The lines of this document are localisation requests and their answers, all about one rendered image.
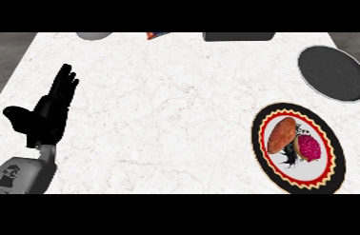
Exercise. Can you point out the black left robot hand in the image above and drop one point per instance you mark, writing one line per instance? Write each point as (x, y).
(49, 116)

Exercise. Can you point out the pink frosted cupcake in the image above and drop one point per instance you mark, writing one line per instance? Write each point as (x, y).
(309, 147)

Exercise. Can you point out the black red patterned plate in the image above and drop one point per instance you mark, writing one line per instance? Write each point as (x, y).
(300, 175)

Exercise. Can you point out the dark grey pan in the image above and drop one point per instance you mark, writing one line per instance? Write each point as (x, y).
(331, 73)

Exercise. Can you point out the grey round object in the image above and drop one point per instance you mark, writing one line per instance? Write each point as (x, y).
(94, 35)

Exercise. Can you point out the red blue orange object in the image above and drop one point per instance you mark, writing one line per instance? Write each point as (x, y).
(156, 35)

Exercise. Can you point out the dark grey flat appliance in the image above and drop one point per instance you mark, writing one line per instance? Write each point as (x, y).
(238, 36)

